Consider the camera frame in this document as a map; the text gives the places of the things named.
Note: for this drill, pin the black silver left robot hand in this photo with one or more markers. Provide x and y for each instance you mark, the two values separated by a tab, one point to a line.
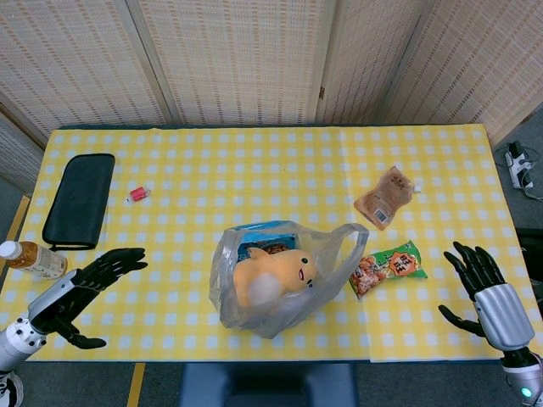
59	297

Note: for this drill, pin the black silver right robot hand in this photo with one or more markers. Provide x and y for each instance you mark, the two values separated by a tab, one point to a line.
502	313

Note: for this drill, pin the translucent gray plastic bag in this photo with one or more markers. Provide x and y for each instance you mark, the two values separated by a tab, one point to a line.
326	271

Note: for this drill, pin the blue snack package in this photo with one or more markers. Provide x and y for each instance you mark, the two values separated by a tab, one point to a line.
263	239

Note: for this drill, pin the yellow plush toy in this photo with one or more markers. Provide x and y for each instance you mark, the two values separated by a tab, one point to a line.
280	269

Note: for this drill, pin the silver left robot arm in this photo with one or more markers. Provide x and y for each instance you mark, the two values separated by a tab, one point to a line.
15	341

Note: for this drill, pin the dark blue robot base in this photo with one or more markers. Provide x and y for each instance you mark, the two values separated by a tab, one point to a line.
271	386

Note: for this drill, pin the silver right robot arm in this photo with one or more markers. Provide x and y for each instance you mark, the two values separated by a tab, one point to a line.
522	373

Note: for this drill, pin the tea bottle with white cap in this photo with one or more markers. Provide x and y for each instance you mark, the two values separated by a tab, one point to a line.
36	259

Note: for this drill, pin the black rectangular object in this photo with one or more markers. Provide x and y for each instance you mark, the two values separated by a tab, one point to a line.
530	241

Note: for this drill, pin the yellow floor tape strip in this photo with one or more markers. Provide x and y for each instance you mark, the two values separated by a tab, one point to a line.
15	222
136	383

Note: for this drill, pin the black zippered pouch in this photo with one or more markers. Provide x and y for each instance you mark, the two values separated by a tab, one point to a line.
78	199

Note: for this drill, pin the green peanut snack packet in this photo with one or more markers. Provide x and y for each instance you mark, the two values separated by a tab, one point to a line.
390	267

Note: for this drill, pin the red wrapped candy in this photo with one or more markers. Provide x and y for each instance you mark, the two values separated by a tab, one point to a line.
139	194

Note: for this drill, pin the woven bamboo screen panel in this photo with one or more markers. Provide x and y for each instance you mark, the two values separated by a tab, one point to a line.
237	59
72	63
17	157
365	55
479	63

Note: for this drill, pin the white power strip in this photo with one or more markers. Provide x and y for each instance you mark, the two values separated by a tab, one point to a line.
518	167

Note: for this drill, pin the brown spouted drink pouch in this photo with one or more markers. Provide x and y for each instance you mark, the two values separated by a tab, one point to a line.
384	197

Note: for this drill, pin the yellow white checked tablecloth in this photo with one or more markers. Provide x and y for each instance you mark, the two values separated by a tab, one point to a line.
271	169

